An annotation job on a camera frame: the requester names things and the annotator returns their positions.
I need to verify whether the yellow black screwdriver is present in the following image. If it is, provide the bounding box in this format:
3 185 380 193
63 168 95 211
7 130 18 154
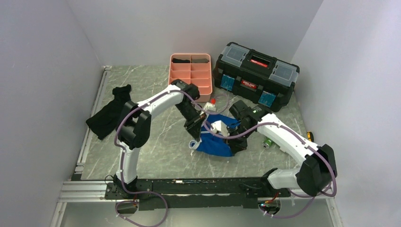
307 131 314 142

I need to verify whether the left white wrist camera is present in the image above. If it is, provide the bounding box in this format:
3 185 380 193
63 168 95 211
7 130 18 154
203 98 217 115

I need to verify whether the pink divided organizer tray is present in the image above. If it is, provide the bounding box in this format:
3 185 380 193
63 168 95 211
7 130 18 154
168 53 213 103

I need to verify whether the black underwear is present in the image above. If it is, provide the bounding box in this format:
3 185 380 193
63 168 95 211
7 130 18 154
86 84 131 140

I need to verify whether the black toolbox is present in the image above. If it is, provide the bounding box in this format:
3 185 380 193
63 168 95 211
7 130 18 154
212 42 300 112

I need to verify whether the rolled grey cloth in tray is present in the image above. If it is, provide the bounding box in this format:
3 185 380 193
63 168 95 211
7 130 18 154
191 58 209 64

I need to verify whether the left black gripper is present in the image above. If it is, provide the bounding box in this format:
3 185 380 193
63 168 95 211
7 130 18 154
175 102 207 142

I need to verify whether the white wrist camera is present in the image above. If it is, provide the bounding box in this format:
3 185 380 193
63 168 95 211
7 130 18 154
210 121 229 137
203 98 217 115

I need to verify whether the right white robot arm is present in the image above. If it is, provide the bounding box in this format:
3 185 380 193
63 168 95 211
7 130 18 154
227 100 337 197

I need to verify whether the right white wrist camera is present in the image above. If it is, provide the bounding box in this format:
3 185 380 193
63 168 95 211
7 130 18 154
210 121 229 137

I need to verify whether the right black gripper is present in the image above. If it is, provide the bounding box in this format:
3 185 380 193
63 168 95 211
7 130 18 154
223 123 254 154

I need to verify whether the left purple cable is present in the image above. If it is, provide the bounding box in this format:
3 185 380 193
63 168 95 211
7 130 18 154
113 89 231 227

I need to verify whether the green white tool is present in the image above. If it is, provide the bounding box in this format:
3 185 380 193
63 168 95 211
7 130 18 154
262 137 274 149

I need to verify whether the blue underwear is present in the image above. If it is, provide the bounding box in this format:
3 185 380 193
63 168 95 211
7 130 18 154
188 114 239 157

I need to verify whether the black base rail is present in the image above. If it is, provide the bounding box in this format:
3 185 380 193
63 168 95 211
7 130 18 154
105 177 290 211

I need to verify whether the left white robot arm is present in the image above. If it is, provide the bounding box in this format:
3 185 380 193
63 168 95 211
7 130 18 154
113 79 206 199

